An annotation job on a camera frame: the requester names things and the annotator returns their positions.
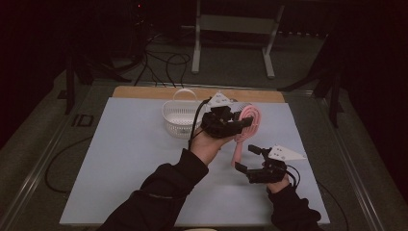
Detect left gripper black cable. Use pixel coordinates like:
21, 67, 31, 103
188, 96, 214, 151

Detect white plastic basket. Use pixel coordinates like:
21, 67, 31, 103
162, 88, 210, 140

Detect person's left hand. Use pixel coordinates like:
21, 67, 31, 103
189, 127, 237, 167

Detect light blue table mat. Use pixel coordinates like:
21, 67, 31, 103
59, 97, 331, 227

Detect black floor cables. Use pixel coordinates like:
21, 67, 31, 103
134, 30, 192, 89

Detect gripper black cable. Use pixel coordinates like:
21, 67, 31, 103
284, 164, 302, 190
188, 96, 214, 151

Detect black metal stand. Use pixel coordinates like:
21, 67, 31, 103
57, 47, 133, 116
277, 30, 346, 129

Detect person's right hand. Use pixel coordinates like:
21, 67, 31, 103
266, 177, 291, 194

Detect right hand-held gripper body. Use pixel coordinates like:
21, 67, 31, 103
246, 144, 307, 185

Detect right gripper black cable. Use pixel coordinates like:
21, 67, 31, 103
284, 164, 302, 190

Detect thin black floor cable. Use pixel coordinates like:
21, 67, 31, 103
316, 180, 351, 231

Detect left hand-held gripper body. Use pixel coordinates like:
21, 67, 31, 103
201, 91, 244, 140

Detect white metal stand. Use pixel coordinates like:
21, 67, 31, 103
191, 0, 286, 80

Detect pink hairbrush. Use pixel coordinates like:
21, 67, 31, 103
230, 102, 263, 168

